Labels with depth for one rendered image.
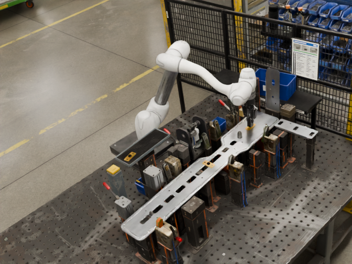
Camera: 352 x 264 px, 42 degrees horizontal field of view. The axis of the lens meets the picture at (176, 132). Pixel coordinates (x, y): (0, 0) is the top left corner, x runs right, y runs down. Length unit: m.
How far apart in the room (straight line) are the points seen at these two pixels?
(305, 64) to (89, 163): 2.47
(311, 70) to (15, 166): 3.22
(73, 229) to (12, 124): 2.92
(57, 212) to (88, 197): 0.24
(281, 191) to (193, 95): 2.64
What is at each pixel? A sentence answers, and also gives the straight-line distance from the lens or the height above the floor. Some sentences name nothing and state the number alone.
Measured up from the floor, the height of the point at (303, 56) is 1.32.
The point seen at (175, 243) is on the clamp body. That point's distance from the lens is 2.61.
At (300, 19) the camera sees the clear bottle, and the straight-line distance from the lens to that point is 3.43.
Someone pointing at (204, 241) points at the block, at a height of 0.72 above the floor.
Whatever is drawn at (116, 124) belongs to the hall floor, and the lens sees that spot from 5.33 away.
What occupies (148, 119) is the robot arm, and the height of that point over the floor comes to 1.01.
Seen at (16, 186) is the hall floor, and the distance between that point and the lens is 4.95.
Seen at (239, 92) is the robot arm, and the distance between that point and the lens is 2.87.
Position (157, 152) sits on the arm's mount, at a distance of 3.56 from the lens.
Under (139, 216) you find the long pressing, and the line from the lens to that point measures 2.74.
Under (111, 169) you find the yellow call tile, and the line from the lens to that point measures 2.85.
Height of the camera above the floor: 2.94
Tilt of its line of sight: 36 degrees down
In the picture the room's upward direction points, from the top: 10 degrees counter-clockwise
